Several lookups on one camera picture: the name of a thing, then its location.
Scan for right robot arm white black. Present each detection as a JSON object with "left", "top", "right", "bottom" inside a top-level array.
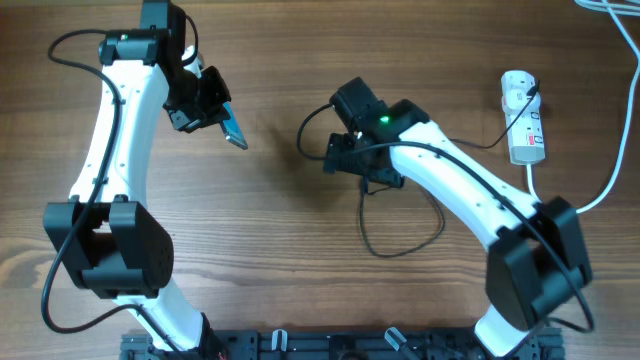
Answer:
[{"left": 324, "top": 77, "right": 593, "bottom": 358}]

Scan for white power strip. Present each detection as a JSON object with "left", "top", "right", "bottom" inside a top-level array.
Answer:
[{"left": 501, "top": 70, "right": 545, "bottom": 165}]

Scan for white charger adapter plug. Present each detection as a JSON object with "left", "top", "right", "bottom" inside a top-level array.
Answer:
[{"left": 502, "top": 86, "right": 541, "bottom": 115}]

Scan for white cables at corner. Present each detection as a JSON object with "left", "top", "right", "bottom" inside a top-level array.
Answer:
[{"left": 573, "top": 0, "right": 640, "bottom": 18}]

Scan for black charger cable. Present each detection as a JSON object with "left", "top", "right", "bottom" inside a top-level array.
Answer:
[{"left": 357, "top": 79, "right": 541, "bottom": 259}]

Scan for white power strip cord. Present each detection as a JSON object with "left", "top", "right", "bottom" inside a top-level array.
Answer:
[{"left": 524, "top": 0, "right": 640, "bottom": 217}]

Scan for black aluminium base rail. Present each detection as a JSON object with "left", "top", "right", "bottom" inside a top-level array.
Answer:
[{"left": 119, "top": 328, "right": 566, "bottom": 360}]

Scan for smartphone with teal screen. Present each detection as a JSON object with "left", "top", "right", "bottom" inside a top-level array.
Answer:
[{"left": 220, "top": 102, "right": 248, "bottom": 150}]

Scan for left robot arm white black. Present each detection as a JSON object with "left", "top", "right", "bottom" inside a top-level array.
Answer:
[{"left": 43, "top": 1, "right": 247, "bottom": 359}]

